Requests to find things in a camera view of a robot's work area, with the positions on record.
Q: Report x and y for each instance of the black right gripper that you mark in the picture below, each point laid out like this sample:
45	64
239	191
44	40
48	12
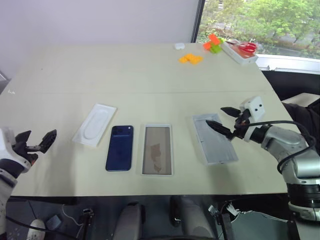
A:
242	127

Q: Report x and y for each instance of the dark grey rounded shape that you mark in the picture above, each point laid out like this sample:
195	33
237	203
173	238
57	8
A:
131	220
192	220

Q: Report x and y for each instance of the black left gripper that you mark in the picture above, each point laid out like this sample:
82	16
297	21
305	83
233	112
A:
26	153

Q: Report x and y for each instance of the beige side table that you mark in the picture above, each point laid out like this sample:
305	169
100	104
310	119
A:
300	98

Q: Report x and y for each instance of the person in black clothes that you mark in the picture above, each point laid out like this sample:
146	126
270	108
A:
305	117

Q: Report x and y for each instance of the dark window frame post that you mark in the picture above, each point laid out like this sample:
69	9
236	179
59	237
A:
198	20

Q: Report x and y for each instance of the blue grey block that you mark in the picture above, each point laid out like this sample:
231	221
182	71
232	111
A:
53	222

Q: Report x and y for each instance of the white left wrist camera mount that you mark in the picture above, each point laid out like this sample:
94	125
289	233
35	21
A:
6	142

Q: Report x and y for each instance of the black metal stand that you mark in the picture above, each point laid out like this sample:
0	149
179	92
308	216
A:
226	225

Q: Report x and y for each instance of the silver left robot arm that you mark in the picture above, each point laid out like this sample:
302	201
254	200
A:
7	182

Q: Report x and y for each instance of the dark blue smartphone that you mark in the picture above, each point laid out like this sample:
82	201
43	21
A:
120	150

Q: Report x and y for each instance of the orange blocks pile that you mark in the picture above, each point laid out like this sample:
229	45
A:
191	59

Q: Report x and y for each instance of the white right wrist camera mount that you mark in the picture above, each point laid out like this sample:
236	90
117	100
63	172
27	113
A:
256	107

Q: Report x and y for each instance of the white earbuds case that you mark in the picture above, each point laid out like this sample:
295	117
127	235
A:
179	46

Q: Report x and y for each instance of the white phone box base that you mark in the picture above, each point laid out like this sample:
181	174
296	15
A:
157	150

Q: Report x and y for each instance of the white tray with red scissors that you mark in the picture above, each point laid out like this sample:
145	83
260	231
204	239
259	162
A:
237	56

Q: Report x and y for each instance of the white plug connector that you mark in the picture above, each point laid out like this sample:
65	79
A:
231	208

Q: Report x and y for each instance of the black clamp under table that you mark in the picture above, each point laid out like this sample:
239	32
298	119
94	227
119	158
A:
87	220

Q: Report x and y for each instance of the orange and green toy bricks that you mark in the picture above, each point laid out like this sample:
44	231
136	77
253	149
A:
213	45

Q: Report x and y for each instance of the small grey clip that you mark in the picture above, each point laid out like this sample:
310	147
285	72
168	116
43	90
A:
212	210

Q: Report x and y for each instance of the white window sill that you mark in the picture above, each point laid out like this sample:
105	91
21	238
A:
287	62

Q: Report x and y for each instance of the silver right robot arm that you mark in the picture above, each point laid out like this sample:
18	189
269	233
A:
282	141

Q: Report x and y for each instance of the white shoe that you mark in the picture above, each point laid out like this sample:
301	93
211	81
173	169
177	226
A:
36	230

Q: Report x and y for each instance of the white moulded tray insert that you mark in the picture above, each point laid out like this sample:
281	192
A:
96	123

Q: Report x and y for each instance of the white phone box lid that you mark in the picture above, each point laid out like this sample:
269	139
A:
215	140

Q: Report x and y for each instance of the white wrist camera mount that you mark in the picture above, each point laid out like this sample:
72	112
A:
256	107
6	142

